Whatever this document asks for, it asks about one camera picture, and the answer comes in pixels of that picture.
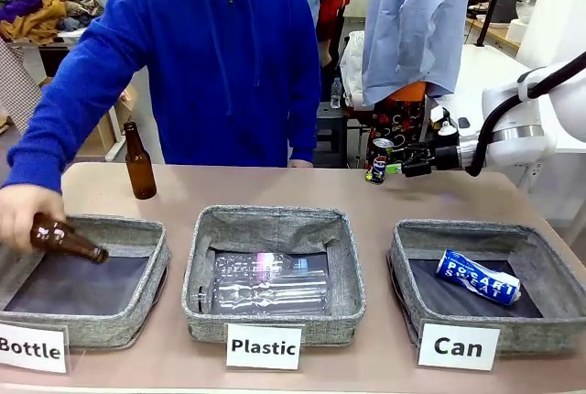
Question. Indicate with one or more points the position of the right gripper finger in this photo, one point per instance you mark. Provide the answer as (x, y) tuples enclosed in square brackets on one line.
[(405, 150), (398, 168)]

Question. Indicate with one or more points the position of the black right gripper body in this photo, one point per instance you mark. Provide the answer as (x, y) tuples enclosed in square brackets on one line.
[(439, 156)]

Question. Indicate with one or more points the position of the dark Pepsi can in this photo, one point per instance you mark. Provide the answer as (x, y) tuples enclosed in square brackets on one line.
[(377, 165)]

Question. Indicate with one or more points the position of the blue Pocari Sweat can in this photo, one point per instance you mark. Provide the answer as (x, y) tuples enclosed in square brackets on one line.
[(480, 277)]

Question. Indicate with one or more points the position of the crushed bottle with pink label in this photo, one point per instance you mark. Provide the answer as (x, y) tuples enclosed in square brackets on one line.
[(256, 263)]

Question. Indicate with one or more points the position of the large clear plastic bottle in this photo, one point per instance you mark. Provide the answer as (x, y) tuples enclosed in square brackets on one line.
[(265, 295)]

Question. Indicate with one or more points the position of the brown glass beer bottle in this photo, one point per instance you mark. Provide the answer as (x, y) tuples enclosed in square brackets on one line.
[(64, 239), (139, 169)]

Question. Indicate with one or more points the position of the person's right forearm blue sleeve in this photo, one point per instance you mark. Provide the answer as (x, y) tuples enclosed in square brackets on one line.
[(46, 137)]

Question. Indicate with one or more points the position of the person's left forearm blue sleeve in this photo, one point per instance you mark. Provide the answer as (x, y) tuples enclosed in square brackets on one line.
[(304, 133)]

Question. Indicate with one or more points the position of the grey fabric basket plastic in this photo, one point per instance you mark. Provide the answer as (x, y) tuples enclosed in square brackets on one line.
[(274, 229)]

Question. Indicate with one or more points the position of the white label card Can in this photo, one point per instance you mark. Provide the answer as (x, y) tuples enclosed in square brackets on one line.
[(458, 346)]

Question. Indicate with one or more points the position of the grey fabric basket can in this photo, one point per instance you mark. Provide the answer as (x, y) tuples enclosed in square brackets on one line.
[(540, 320)]

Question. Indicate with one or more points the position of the grey fabric basket bottle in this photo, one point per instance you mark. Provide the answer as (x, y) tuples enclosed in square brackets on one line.
[(91, 320)]

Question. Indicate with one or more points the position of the person's left hand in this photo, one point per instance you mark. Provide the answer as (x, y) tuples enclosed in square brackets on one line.
[(300, 164)]

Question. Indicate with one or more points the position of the person's right hand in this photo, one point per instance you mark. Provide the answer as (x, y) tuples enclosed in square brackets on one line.
[(23, 215)]

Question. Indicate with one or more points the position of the red black patterned cloth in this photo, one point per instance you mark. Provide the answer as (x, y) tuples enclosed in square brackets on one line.
[(396, 119)]

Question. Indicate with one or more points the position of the black stool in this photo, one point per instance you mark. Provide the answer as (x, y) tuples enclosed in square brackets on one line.
[(332, 137)]

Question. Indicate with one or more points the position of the small background water bottle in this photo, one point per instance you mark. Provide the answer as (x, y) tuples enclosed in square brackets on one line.
[(336, 94)]

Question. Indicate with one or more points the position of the white plastic bag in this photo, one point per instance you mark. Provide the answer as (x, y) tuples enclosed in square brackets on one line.
[(351, 68)]

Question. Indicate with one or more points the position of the white side table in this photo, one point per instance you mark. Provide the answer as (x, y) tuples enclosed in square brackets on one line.
[(490, 68)]

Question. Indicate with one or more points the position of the large light blue hanging shirt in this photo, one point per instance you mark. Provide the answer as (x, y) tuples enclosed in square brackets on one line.
[(412, 27)]

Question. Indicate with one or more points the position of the white paper roll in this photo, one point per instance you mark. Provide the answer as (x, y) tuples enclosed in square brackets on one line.
[(517, 31)]

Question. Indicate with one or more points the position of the black stand pole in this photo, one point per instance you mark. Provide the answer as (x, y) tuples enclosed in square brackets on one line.
[(492, 0)]

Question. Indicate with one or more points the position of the person in blue hoodie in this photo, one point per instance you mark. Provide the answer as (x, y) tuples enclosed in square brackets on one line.
[(220, 68)]

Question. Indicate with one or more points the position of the white label card Plastic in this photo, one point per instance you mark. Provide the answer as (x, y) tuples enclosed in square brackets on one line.
[(263, 346)]

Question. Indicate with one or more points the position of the cardboard box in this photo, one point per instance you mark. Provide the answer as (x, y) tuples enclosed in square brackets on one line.
[(121, 110)]

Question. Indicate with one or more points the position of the pile of colourful clothes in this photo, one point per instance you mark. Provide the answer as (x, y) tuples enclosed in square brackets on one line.
[(41, 9)]

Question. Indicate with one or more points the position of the white label card Bottle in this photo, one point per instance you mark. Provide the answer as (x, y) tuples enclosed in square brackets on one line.
[(32, 348)]

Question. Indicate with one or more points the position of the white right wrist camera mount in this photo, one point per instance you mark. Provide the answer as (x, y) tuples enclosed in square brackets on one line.
[(446, 121)]

